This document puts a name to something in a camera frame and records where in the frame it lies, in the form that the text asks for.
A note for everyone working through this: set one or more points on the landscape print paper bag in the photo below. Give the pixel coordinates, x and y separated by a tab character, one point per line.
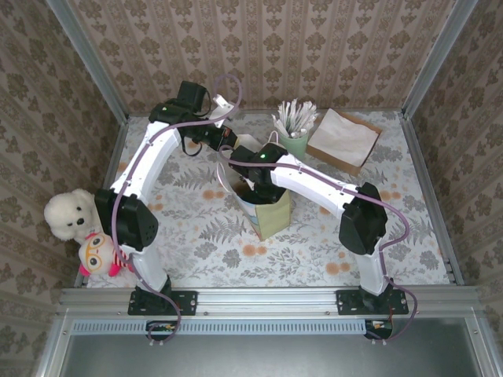
275	220

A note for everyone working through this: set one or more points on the white paper napkin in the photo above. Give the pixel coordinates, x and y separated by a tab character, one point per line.
342	135

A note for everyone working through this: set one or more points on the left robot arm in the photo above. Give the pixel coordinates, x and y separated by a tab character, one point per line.
149	157

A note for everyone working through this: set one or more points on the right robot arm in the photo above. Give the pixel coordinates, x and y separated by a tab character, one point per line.
314	184

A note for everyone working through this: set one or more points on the mint green straw holder cup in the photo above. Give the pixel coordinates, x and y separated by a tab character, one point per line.
294	147

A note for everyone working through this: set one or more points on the brown cardboard napkin box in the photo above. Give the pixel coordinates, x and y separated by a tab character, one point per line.
332	161

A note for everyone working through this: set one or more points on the white plush dog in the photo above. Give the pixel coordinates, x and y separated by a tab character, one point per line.
70	212

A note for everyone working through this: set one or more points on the plush doll with glasses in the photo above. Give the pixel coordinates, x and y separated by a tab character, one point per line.
94	253

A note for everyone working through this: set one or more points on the grey metal panel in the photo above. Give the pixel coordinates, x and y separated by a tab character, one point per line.
255	357

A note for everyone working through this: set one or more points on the aluminium frame post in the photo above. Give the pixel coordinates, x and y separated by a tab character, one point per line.
96	70
437	59

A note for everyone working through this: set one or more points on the aluminium side rail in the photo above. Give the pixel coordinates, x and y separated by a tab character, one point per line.
107	180
413	149

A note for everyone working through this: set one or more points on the aluminium front rail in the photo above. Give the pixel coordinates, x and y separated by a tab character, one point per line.
267	300

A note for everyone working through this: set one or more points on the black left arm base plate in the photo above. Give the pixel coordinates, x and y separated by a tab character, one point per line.
188	302

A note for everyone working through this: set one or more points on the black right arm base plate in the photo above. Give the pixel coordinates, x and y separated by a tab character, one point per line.
346	302

